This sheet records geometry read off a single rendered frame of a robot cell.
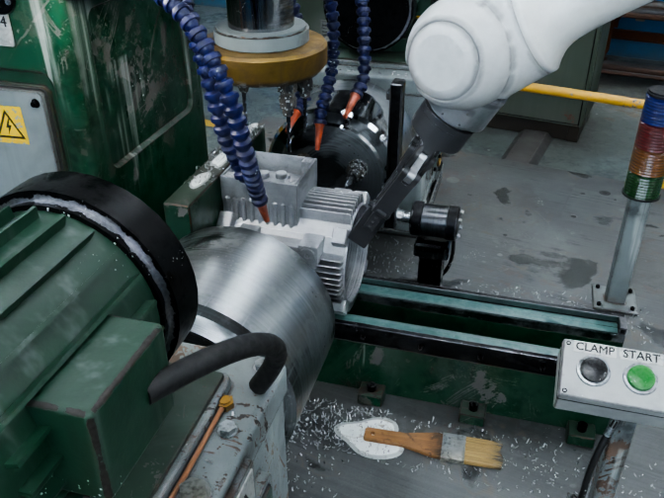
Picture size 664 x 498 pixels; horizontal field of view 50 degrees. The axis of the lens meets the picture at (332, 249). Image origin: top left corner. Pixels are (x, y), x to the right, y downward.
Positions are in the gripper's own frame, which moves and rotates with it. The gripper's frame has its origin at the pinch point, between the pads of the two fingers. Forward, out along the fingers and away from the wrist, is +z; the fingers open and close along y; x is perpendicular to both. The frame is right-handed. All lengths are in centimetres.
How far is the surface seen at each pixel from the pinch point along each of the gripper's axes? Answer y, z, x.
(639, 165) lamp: -34, -19, 34
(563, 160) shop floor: -288, 74, 93
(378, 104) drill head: -36.4, -0.4, -8.0
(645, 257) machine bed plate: -54, 2, 57
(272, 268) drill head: 21.0, -0.5, -8.2
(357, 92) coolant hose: -19.9, -7.0, -12.0
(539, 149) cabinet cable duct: -293, 78, 80
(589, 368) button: 19.8, -12.2, 27.5
